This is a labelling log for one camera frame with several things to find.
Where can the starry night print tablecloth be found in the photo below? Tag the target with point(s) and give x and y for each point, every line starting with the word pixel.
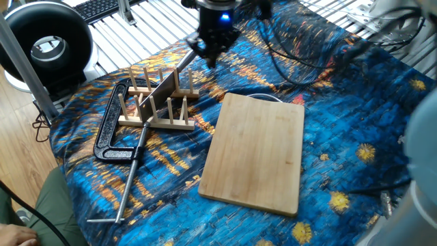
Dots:
pixel 341 136

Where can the small black object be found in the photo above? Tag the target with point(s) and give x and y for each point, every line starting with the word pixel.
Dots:
pixel 187 3

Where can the person left hand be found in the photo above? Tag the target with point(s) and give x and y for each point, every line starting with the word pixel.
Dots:
pixel 17 235

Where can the grey shoe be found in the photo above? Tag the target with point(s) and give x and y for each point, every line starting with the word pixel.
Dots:
pixel 23 216

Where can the steel cleaver knife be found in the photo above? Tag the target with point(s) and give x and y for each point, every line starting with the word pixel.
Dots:
pixel 160 92

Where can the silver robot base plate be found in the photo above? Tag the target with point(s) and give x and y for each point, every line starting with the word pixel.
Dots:
pixel 362 15

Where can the aluminium frame post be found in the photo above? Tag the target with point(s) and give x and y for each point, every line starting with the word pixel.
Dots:
pixel 27 71

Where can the black keyboard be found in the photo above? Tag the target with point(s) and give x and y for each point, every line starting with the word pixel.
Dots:
pixel 95 8

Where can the aluminium frame bracket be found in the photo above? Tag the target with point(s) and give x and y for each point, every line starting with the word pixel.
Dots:
pixel 124 10

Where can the black C-clamp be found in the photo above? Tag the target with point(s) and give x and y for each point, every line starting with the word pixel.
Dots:
pixel 112 154

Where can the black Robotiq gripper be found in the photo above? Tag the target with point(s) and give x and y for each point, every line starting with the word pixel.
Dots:
pixel 215 30

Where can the wooden cutting board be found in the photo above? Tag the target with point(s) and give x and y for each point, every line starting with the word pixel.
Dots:
pixel 252 153

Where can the green trousers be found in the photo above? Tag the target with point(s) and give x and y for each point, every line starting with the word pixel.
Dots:
pixel 58 205

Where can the wooden peg dish rack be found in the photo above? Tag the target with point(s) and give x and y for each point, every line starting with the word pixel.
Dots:
pixel 164 123

